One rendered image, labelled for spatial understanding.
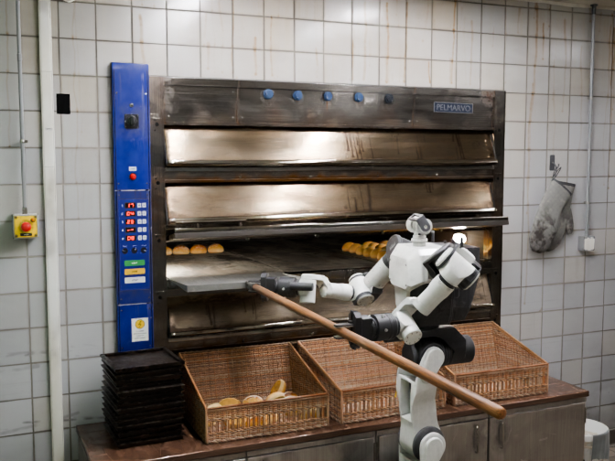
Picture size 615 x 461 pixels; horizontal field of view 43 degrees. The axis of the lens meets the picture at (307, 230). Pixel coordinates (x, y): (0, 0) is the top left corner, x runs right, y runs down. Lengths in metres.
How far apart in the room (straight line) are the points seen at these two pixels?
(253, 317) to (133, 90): 1.19
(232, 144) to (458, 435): 1.71
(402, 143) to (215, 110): 1.00
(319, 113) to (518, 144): 1.20
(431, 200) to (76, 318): 1.87
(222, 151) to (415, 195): 1.07
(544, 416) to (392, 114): 1.67
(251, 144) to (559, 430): 2.06
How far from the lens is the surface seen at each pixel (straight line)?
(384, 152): 3.96
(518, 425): 3.98
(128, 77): 3.50
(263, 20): 3.74
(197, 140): 3.60
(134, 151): 3.49
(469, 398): 1.90
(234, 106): 3.67
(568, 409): 4.16
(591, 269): 4.85
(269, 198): 3.71
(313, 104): 3.81
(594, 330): 4.94
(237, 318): 3.71
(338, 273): 3.89
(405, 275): 2.96
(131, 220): 3.50
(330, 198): 3.84
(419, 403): 3.13
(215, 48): 3.65
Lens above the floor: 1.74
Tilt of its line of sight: 5 degrees down
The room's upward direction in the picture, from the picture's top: straight up
